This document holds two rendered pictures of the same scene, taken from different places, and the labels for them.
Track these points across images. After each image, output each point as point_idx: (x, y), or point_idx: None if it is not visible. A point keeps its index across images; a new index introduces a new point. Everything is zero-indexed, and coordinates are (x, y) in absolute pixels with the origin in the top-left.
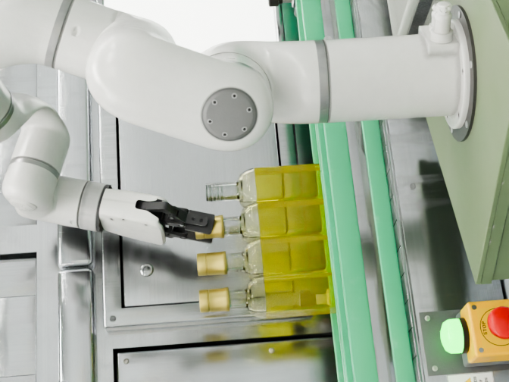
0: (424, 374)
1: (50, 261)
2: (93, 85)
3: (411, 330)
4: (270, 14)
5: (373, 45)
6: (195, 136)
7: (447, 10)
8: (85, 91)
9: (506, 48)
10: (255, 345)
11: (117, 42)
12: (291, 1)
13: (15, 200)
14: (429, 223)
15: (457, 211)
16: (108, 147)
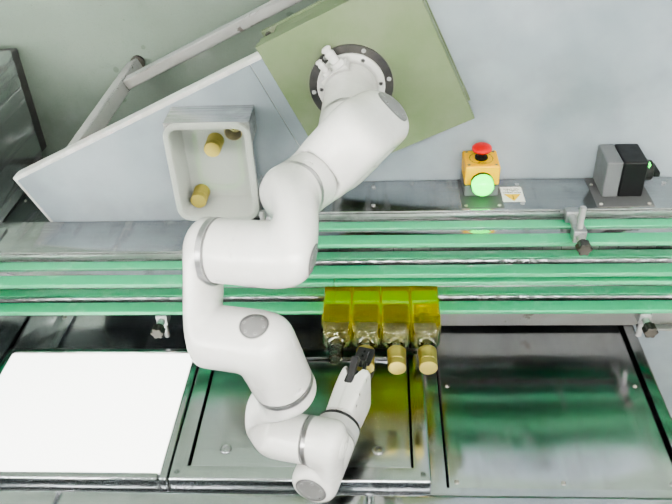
0: (503, 210)
1: None
2: (367, 139)
3: (470, 220)
4: (157, 356)
5: (337, 86)
6: (402, 128)
7: (330, 46)
8: (186, 493)
9: None
10: (443, 395)
11: (344, 111)
12: (165, 321)
13: (343, 441)
14: (400, 201)
15: (420, 134)
16: (253, 472)
